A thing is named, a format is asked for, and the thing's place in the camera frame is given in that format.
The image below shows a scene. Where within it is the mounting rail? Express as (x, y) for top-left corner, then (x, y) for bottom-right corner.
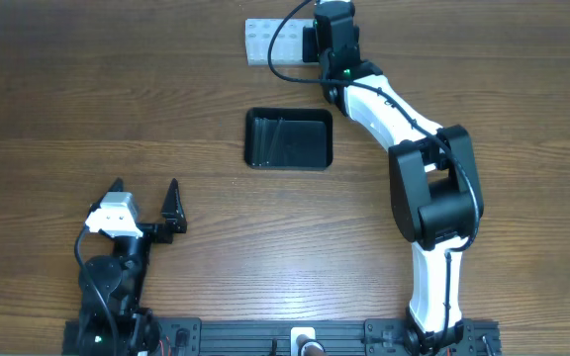
(61, 316), (503, 356)

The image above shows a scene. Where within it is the clear test tube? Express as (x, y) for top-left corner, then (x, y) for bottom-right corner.
(260, 118), (270, 167)
(253, 117), (263, 167)
(266, 117), (286, 168)

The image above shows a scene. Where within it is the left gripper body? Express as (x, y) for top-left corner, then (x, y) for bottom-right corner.
(135, 220), (188, 245)

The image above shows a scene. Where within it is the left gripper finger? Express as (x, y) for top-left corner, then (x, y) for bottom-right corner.
(159, 177), (189, 234)
(90, 177), (126, 213)

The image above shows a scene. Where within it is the white test tube rack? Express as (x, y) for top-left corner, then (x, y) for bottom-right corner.
(243, 18), (316, 67)

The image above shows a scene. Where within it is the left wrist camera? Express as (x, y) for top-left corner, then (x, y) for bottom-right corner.
(84, 191), (144, 239)

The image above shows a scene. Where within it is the black tray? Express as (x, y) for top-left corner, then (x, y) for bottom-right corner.
(243, 107), (334, 172)

